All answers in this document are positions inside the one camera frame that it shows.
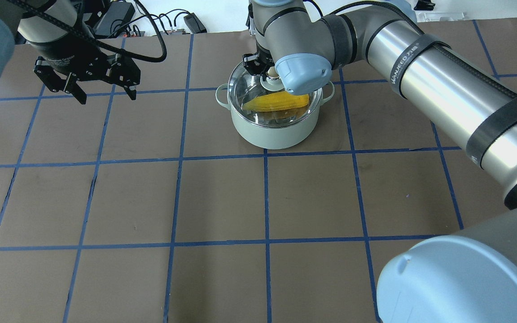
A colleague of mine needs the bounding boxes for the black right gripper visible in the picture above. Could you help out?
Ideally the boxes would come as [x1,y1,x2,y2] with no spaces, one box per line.
[242,43,275,81]

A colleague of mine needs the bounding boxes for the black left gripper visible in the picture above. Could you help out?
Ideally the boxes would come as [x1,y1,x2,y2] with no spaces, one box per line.
[28,38,141,105]

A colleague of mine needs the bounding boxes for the glass pot lid with knob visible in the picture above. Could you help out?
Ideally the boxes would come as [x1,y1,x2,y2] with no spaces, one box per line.
[226,63,326,128]

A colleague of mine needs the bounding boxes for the yellow plastic corn cob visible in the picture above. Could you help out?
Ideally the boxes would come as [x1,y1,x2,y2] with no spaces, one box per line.
[242,92,310,112]

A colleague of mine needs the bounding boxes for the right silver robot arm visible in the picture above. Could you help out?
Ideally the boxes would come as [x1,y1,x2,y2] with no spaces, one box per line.
[244,0,517,323]

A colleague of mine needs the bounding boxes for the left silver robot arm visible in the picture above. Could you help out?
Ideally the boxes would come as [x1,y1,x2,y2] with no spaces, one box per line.
[0,0,141,104]

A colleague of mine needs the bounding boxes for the pale green cooking pot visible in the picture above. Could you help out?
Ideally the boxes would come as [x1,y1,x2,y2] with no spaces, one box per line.
[215,75,336,150]

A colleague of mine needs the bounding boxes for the black power brick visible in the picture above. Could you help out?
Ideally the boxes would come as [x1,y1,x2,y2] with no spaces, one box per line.
[93,1,136,39]

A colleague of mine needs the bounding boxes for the black power adapter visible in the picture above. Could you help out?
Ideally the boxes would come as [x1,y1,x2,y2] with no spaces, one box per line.
[183,13,207,34]

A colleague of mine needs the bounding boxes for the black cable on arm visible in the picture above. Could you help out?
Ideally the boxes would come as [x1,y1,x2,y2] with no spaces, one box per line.
[9,0,168,63]

